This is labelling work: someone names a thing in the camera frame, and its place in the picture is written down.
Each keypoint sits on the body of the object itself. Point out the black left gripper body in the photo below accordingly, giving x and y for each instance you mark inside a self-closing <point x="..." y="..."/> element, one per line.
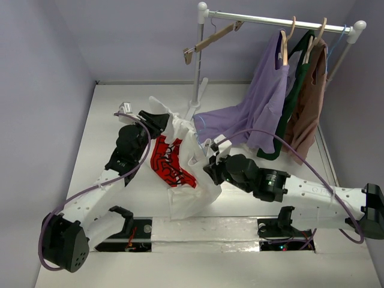
<point x="154" y="129"/>

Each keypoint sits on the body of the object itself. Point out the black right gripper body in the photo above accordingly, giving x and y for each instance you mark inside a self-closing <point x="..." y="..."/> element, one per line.
<point x="213" y="168"/>

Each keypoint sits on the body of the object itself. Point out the white t shirt red print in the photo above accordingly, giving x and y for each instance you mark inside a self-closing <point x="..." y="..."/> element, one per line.
<point x="177" y="157"/>

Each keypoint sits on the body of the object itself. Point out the light blue wire hanger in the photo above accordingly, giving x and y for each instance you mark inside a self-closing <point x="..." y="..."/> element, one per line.
<point x="201" y="135"/>

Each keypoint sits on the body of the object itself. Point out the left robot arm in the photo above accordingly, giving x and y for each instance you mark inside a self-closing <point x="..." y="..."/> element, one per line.
<point x="77" y="226"/>

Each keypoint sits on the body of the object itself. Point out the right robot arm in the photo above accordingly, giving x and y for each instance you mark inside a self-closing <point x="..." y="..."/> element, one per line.
<point x="304" y="204"/>

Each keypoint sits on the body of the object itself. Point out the purple t shirt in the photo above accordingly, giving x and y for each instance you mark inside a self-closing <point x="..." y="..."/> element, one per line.
<point x="261" y="108"/>

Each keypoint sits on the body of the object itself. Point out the beige wooden clip hanger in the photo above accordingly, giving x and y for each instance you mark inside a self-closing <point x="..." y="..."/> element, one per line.
<point x="204" y="43"/>

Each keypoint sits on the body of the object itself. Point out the brown t shirt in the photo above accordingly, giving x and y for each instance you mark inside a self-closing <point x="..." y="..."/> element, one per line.
<point x="302" y="126"/>

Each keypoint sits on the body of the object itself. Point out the dark green t shirt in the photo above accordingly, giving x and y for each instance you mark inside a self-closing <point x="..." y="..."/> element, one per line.
<point x="298" y="68"/>

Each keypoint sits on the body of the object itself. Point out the wooden hanger with purple shirt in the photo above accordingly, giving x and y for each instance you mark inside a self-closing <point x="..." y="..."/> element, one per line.
<point x="284" y="39"/>

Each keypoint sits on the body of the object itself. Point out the wooden hanger with green shirt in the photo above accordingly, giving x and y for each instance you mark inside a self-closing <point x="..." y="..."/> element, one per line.
<point x="314" y="41"/>

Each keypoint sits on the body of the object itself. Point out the white metal clothes rack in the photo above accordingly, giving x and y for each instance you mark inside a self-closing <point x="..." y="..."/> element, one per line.
<point x="352" y="34"/>

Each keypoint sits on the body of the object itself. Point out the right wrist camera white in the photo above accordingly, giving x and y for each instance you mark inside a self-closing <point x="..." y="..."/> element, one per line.
<point x="221" y="147"/>

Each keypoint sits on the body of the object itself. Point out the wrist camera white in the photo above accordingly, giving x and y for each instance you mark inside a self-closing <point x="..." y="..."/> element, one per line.
<point x="125" y="108"/>
<point x="221" y="147"/>

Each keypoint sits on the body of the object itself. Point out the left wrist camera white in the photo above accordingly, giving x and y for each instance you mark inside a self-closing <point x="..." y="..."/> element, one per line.
<point x="125" y="108"/>

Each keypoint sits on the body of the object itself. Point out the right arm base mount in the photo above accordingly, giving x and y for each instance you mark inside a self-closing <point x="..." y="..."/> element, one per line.
<point x="277" y="233"/>

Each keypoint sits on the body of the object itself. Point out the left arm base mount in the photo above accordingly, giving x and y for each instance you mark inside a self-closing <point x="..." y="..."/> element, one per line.
<point x="135" y="236"/>

